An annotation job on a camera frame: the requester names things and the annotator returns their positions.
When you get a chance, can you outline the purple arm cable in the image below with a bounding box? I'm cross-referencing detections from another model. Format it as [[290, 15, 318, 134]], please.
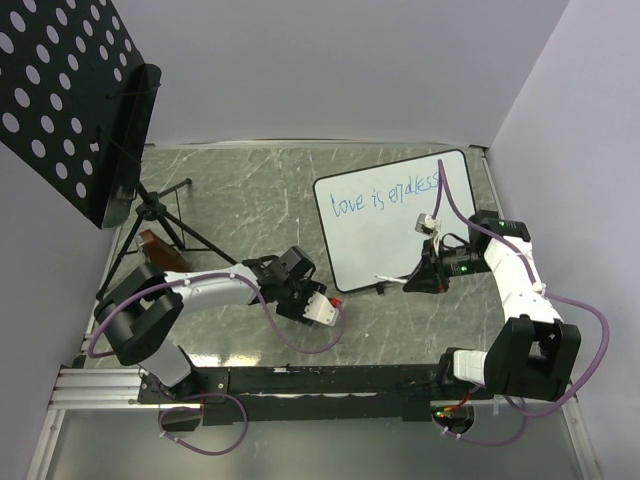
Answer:
[[87, 277, 346, 357], [437, 158, 612, 419]]

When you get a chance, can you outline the white whiteboard with black frame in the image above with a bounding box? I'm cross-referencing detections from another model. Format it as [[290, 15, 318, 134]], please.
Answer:
[[313, 150, 476, 293]]

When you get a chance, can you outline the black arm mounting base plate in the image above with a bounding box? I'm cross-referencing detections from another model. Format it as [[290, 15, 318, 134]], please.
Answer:
[[137, 363, 496, 426]]

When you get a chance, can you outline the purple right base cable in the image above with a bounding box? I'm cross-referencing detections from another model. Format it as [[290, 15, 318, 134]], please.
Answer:
[[434, 394, 529, 446]]

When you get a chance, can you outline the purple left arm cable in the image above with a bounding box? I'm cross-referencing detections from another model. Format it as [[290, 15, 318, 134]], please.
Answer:
[[87, 277, 346, 357]]

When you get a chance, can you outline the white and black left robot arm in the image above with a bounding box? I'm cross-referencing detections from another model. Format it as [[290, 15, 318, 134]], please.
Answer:
[[94, 246, 338, 402]]

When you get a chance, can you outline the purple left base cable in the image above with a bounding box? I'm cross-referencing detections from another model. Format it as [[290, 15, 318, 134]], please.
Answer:
[[157, 393, 249, 457]]

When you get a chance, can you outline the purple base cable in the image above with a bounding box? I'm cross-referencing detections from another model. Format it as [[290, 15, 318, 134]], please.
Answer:
[[157, 393, 249, 457], [434, 394, 529, 446]]

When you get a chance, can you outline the white whiteboard marker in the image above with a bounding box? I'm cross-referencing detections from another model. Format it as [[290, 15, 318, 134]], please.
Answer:
[[375, 275, 407, 285]]

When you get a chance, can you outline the brown wooden metronome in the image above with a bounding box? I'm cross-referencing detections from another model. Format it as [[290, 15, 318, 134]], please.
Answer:
[[135, 229, 192, 273]]

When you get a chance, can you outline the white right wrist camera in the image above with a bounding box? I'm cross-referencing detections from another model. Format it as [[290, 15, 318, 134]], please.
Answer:
[[415, 213, 441, 251]]

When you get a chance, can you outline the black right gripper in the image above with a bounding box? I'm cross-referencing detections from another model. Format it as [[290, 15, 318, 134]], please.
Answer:
[[403, 238, 492, 294]]

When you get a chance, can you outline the aluminium rail frame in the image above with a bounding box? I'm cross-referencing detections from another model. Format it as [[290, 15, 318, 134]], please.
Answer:
[[29, 143, 600, 479]]

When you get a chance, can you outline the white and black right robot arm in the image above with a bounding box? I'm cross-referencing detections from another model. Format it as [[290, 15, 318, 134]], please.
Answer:
[[403, 210, 581, 401]]

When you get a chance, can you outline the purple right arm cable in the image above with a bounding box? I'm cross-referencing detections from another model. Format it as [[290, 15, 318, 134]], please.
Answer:
[[437, 158, 612, 419]]

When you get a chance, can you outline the black perforated music stand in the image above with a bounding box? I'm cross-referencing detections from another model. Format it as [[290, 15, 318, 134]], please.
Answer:
[[0, 0, 239, 301]]

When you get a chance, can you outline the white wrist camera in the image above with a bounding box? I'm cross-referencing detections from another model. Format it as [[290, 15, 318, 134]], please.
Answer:
[[415, 213, 441, 251], [302, 292, 342, 327]]

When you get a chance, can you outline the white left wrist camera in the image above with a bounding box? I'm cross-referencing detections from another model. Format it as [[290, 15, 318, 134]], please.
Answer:
[[302, 292, 342, 327]]

